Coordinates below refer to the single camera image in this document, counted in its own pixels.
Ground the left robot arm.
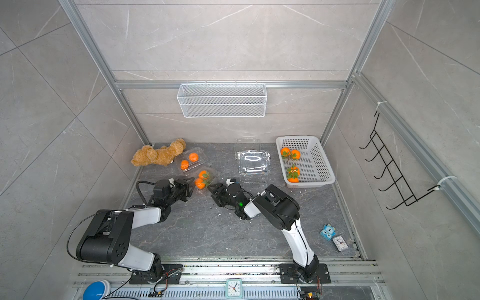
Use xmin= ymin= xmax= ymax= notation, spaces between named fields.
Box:
xmin=66 ymin=177 xmax=195 ymax=273

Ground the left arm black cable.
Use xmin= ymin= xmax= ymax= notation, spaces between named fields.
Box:
xmin=135 ymin=180 xmax=156 ymax=205

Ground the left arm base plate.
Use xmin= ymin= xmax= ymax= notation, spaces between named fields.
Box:
xmin=129 ymin=264 xmax=183 ymax=285

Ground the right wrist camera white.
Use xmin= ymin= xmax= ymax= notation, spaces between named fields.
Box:
xmin=226 ymin=178 xmax=237 ymax=186

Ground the white wire wall basket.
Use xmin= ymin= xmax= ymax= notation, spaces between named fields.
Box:
xmin=177 ymin=83 xmax=268 ymax=118

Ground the small white clock front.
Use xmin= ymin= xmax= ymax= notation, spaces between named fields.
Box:
xmin=226 ymin=278 xmax=243 ymax=300

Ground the leafy twin oranges container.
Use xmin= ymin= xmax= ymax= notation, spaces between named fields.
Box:
xmin=194 ymin=170 xmax=211 ymax=190
xmin=281 ymin=147 xmax=301 ymax=161

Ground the blue round button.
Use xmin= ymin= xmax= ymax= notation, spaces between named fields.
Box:
xmin=81 ymin=279 xmax=111 ymax=300

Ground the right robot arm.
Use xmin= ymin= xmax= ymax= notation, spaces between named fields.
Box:
xmin=207 ymin=181 xmax=320 ymax=283

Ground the small white square clock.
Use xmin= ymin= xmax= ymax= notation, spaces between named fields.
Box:
xmin=332 ymin=236 xmax=349 ymax=252

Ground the brown teddy bear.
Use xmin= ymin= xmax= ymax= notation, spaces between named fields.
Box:
xmin=131 ymin=138 xmax=186 ymax=166

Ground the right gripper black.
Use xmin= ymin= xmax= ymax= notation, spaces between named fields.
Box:
xmin=209 ymin=184 xmax=241 ymax=210

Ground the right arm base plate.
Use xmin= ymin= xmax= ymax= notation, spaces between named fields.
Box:
xmin=276 ymin=264 xmax=331 ymax=284

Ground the small blue clock on table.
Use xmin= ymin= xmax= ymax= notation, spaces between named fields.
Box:
xmin=320 ymin=224 xmax=336 ymax=241

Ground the black wall hook rack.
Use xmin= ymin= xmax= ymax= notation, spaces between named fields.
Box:
xmin=359 ymin=111 xmax=441 ymax=211

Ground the white plastic basket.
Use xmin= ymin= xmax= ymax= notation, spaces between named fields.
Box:
xmin=276 ymin=135 xmax=336 ymax=189

